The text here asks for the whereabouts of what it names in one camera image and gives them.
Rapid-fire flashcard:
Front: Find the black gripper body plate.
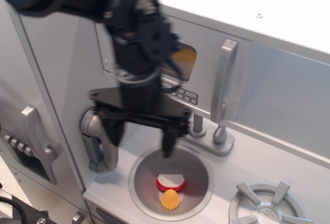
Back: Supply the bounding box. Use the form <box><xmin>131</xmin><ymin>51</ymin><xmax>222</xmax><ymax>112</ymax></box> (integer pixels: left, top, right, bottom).
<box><xmin>90</xmin><ymin>81</ymin><xmax>191</xmax><ymax>136</ymax></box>

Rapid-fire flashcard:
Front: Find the white toy kitchen cabinet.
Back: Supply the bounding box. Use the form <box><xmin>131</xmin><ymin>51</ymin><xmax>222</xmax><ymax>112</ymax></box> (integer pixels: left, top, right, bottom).
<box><xmin>1</xmin><ymin>0</ymin><xmax>329</xmax><ymax>223</ymax></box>

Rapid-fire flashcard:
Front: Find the yellow toy banana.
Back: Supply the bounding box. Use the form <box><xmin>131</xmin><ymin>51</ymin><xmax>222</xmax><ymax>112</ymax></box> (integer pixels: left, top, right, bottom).
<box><xmin>172</xmin><ymin>48</ymin><xmax>197</xmax><ymax>66</ymax></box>

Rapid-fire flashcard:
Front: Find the red white toy food slice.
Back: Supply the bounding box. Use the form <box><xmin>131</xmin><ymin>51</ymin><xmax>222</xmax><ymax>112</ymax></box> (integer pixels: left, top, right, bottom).
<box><xmin>156</xmin><ymin>174</ymin><xmax>186</xmax><ymax>192</ymax></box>

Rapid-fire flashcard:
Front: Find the yellow toy corn piece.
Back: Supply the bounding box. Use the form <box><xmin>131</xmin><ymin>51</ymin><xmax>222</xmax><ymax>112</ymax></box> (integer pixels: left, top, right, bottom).
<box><xmin>161</xmin><ymin>189</ymin><xmax>181</xmax><ymax>210</ymax></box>

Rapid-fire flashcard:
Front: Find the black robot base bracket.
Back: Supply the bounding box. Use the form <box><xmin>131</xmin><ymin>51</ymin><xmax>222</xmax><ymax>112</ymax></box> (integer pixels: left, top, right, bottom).
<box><xmin>1</xmin><ymin>184</ymin><xmax>56</xmax><ymax>224</ymax></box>

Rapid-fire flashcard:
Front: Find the grey toy microwave door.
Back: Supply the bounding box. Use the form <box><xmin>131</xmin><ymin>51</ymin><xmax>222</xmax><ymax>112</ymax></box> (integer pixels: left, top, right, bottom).
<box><xmin>95</xmin><ymin>5</ymin><xmax>252</xmax><ymax>122</ymax></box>

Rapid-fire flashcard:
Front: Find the grey fridge door handle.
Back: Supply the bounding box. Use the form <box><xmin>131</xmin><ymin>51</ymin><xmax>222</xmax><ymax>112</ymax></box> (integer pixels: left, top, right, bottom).
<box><xmin>21</xmin><ymin>105</ymin><xmax>57</xmax><ymax>164</ymax></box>

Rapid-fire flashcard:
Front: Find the grey toy stove burner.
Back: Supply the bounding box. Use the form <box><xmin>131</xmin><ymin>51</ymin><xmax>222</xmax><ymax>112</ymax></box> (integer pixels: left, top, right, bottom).
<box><xmin>228</xmin><ymin>181</ymin><xmax>313</xmax><ymax>223</ymax></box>

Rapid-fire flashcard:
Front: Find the grey toy faucet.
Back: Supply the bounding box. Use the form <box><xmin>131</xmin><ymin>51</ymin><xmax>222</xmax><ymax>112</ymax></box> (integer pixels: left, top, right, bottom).
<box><xmin>182</xmin><ymin>114</ymin><xmax>235</xmax><ymax>157</ymax></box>

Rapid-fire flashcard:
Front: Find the grey toy ice dispenser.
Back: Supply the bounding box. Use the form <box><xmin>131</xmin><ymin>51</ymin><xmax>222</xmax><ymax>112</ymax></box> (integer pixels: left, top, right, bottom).
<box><xmin>1</xmin><ymin>129</ymin><xmax>56</xmax><ymax>185</ymax></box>

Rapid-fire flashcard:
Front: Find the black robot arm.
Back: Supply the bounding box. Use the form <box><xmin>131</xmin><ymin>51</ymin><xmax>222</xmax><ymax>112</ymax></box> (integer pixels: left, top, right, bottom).
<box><xmin>6</xmin><ymin>0</ymin><xmax>191</xmax><ymax>158</ymax></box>

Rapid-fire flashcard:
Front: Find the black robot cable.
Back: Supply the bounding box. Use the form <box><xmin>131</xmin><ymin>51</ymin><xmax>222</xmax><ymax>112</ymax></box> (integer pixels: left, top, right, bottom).
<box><xmin>152</xmin><ymin>56</ymin><xmax>184</xmax><ymax>93</ymax></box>

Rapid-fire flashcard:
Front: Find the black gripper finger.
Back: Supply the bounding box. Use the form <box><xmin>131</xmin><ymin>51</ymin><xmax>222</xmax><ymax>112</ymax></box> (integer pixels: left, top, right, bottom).
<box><xmin>101</xmin><ymin>118</ymin><xmax>125</xmax><ymax>146</ymax></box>
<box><xmin>161</xmin><ymin>129</ymin><xmax>177</xmax><ymax>158</ymax></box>

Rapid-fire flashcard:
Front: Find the round metal sink bowl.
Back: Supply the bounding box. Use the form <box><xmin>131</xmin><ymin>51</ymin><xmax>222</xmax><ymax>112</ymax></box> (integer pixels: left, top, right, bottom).
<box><xmin>128</xmin><ymin>145</ymin><xmax>215</xmax><ymax>221</ymax></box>

